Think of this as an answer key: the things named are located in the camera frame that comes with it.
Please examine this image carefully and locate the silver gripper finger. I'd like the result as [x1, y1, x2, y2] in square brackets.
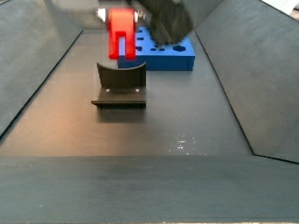
[135, 11, 139, 23]
[96, 9, 108, 21]

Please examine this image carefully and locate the red square-circle peg object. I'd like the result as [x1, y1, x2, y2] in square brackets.
[108, 8, 136, 60]

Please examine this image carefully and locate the blue foam shape fixture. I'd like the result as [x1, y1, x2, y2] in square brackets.
[117, 26, 195, 71]

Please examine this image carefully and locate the dark grey curved holder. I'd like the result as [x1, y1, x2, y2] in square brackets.
[91, 64, 145, 107]

